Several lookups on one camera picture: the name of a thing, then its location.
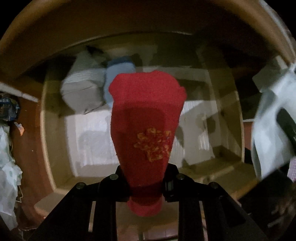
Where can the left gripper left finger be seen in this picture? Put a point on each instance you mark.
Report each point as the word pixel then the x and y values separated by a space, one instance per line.
pixel 87 212

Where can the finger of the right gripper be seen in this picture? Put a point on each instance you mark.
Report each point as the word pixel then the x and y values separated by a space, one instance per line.
pixel 287 124

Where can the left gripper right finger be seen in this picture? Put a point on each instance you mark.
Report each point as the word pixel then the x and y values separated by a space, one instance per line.
pixel 207 211

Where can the white fluffy garment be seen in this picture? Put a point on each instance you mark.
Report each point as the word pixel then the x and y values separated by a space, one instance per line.
pixel 270 146

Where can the wooden drawer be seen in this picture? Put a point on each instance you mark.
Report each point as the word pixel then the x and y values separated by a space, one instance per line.
pixel 227 168

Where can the red sock gold embroidery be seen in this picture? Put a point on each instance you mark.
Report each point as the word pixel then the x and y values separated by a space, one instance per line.
pixel 145 115

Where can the light blue sock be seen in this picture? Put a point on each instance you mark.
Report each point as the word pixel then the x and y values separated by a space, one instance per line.
pixel 115 67

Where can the white patterned bedsheet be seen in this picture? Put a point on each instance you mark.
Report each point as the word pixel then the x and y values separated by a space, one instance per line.
pixel 11 175

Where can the grey white striped garment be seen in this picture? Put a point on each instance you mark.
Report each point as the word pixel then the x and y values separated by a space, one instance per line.
pixel 82 88

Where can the dark patterned bag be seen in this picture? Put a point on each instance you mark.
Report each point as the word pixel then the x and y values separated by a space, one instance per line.
pixel 10 109

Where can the wooden nightstand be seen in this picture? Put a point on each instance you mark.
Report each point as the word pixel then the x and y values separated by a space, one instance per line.
pixel 44 28

